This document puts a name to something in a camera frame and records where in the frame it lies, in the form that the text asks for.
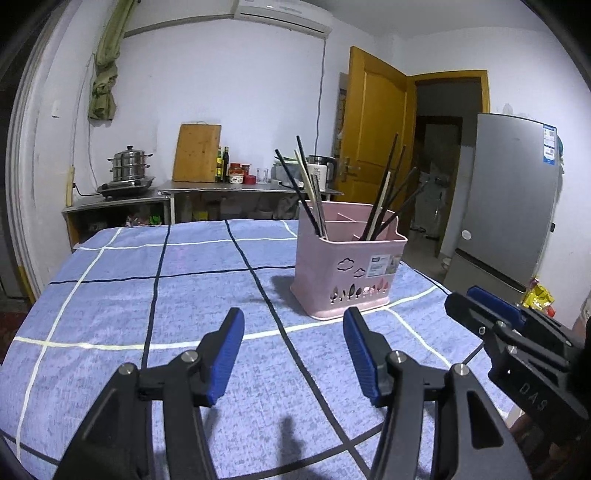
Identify metal chopstick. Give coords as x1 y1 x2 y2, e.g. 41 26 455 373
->
310 172 328 237
315 173 330 237

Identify green hanging curtain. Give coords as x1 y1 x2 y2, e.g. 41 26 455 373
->
88 0 139 121

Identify stainless steel steamer pot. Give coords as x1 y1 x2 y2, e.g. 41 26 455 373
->
107 145 153 182

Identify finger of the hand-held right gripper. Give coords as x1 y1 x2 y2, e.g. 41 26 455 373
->
466 286 583 352
444 292 571 372

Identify white plastic container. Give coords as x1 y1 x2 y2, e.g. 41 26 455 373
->
270 164 303 189

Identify white electric kettle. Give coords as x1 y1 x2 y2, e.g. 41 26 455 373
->
307 154 337 191

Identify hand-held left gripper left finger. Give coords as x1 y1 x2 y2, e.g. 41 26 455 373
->
53 308 245 480

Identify wooden cutting board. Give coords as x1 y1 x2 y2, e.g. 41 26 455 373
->
172 124 222 183

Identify white sliding glass door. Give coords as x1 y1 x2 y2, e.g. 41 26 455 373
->
0 28 61 305

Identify yellow wooden door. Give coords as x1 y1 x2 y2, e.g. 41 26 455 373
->
333 46 419 232

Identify steel cooktop stove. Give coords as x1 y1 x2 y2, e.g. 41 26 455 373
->
96 176 157 200

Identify grey refrigerator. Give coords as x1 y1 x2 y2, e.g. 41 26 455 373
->
443 112 563 303

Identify blue checked tablecloth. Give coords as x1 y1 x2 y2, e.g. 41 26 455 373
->
0 218 522 480

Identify person's right hand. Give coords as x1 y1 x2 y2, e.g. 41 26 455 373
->
510 413 570 463

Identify yellow door frame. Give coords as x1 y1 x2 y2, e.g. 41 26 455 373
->
406 69 490 259

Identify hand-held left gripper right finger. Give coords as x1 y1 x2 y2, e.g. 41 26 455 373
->
344 307 532 480

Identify steel kitchen table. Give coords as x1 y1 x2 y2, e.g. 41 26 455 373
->
157 180 345 222

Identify black chopstick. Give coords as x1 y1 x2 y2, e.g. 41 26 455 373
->
368 133 399 241
375 146 407 241
274 148 324 240
296 135 328 240
382 180 432 229
378 167 418 234

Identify cream wooden chopstick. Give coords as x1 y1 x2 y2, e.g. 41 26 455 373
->
295 149 326 237
369 171 391 241

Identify white air conditioner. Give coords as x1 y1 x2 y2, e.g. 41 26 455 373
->
233 0 334 37

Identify pink plastic utensil basket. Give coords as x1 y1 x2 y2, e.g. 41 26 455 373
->
290 202 408 320

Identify low steel shelf table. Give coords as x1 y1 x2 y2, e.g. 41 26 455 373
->
61 191 174 252

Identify yellow snack bag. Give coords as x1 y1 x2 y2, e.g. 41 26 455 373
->
521 276 555 317

